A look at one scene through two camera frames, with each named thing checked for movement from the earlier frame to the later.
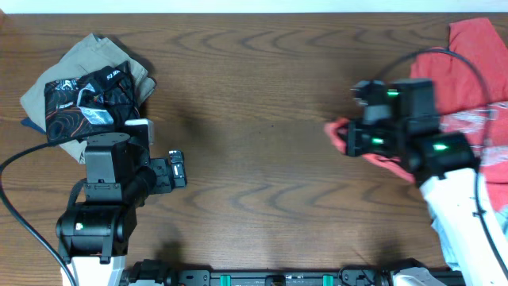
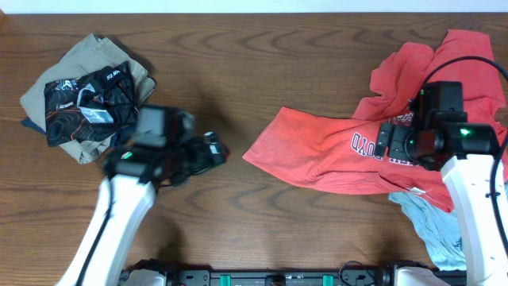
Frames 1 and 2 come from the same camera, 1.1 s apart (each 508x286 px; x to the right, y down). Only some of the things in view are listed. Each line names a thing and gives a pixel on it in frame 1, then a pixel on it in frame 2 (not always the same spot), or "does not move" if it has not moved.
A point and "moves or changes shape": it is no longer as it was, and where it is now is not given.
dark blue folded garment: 28,122 does not move
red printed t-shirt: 471,76 moves or changes shape
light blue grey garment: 450,254 -> 439,227
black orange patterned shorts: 99,102 does not move
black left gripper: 163,180 -> 205,161
